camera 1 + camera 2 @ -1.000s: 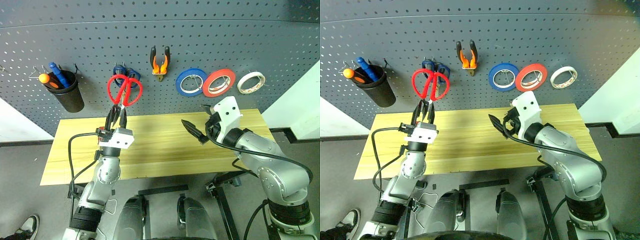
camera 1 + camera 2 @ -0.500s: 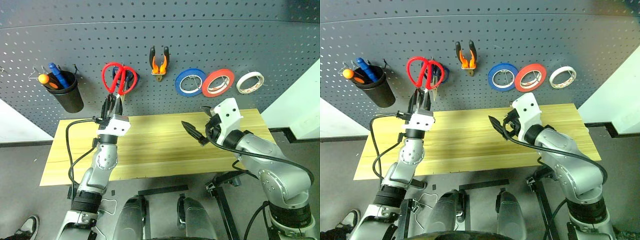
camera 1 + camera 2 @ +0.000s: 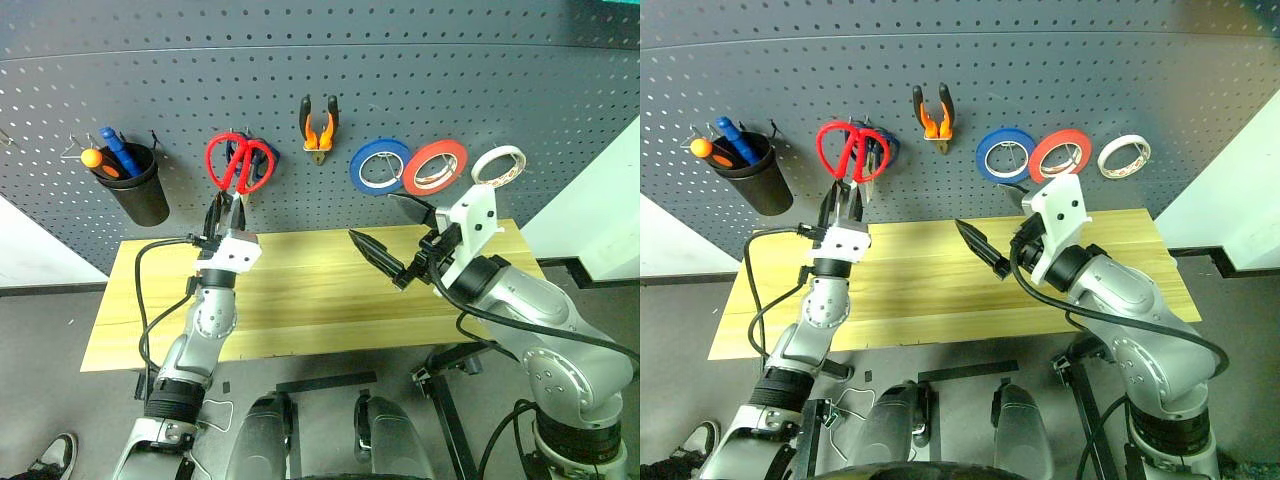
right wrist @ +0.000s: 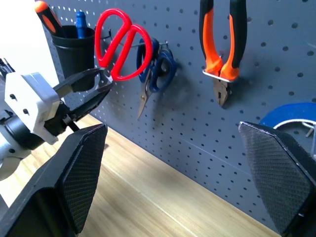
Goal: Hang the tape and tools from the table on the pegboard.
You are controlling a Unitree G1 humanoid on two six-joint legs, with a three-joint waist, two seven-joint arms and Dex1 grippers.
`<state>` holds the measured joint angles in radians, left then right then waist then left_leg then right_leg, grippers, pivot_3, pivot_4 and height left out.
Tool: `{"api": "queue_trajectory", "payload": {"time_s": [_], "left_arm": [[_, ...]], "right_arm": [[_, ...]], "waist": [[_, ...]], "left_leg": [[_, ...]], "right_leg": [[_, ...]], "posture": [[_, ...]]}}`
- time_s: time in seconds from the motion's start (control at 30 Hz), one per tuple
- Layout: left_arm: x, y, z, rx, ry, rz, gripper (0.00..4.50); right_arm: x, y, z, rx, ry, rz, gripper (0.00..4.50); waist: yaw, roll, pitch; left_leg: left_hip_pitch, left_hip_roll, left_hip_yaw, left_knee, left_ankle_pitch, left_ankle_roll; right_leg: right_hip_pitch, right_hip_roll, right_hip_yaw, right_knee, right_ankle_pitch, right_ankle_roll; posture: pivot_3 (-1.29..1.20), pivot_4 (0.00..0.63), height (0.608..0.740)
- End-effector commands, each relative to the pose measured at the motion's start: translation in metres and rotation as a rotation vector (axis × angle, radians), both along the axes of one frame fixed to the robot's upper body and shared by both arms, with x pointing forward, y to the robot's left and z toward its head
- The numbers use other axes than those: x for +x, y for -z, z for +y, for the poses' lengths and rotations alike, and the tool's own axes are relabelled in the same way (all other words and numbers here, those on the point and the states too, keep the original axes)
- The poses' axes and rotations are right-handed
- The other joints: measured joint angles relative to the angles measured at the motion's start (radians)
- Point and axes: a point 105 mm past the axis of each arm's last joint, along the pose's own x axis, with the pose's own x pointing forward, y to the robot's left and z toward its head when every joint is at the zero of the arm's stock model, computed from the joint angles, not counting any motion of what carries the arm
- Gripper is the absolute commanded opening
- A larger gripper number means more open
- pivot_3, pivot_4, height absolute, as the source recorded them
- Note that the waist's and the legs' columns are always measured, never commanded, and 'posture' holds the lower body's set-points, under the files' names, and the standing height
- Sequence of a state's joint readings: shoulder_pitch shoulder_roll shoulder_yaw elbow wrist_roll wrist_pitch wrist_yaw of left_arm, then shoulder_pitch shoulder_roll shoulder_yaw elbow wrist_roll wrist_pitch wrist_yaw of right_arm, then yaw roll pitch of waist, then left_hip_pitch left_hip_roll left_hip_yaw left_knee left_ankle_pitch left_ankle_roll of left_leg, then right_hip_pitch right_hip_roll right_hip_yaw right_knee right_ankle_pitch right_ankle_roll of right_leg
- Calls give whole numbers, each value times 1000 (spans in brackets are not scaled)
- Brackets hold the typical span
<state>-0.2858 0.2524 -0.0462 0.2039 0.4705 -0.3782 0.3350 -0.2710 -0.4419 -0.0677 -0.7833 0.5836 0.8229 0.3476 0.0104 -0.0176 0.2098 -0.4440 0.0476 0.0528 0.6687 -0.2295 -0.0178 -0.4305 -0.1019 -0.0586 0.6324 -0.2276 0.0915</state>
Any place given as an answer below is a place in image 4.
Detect orange black handled screwdriver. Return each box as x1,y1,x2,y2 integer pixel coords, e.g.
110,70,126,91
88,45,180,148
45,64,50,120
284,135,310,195
34,0,65,38

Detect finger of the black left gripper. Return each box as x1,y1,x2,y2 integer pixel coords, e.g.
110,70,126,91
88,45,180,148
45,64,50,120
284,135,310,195
53,68,102,97
66,83,113,122

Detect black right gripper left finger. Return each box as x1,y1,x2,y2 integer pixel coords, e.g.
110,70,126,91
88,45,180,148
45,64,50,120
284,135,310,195
0,124,109,237

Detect black plastic holder cup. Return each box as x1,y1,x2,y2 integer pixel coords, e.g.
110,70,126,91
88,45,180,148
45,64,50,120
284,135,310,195
51,25,97,92

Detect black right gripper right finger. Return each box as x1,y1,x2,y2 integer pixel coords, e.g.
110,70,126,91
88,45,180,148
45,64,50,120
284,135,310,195
238,121,316,237

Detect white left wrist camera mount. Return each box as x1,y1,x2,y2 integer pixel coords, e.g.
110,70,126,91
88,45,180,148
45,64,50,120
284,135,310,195
4,72,61,145

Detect blue tape roll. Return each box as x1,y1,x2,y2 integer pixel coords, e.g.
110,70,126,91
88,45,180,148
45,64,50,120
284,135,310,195
259,102,316,130

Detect red handled scissors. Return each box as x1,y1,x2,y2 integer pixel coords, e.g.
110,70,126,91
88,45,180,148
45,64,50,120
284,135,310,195
94,8,154,86

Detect grey metal pegboard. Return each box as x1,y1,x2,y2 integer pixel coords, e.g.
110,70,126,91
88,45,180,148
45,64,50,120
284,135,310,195
40,0,316,233

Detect orange black handled pliers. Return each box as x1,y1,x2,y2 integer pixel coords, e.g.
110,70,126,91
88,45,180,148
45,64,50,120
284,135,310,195
199,0,248,107

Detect silver wire loop hook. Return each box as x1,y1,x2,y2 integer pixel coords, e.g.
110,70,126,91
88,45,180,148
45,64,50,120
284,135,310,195
202,50,239,82

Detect blue handled scissors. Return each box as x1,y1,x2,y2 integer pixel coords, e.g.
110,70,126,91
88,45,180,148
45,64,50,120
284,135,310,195
136,38,178,120

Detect blue handled screwdriver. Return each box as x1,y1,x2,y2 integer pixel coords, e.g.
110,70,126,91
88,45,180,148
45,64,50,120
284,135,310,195
75,11,87,40

